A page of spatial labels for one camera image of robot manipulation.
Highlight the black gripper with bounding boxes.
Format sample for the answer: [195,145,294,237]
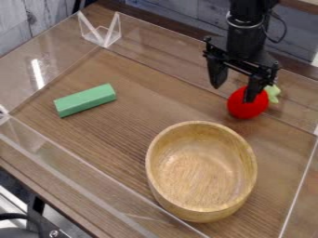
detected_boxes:
[203,35,279,103]

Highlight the red plush strawberry toy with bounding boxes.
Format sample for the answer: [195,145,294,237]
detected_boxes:
[227,85,280,119]

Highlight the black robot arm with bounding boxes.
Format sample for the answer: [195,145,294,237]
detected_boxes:
[203,0,287,103]

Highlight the wooden bowl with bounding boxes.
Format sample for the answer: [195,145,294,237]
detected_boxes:
[146,121,258,223]

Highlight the green rectangular block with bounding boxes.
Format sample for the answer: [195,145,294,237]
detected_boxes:
[53,84,116,118]

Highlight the clear acrylic corner bracket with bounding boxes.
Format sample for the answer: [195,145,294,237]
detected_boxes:
[77,12,121,48]

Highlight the clear acrylic tray wall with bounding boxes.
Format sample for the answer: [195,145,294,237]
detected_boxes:
[0,106,318,238]

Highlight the black metal table frame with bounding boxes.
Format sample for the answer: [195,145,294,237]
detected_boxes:
[27,195,71,238]

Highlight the black cable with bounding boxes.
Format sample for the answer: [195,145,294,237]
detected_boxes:
[0,210,32,231]

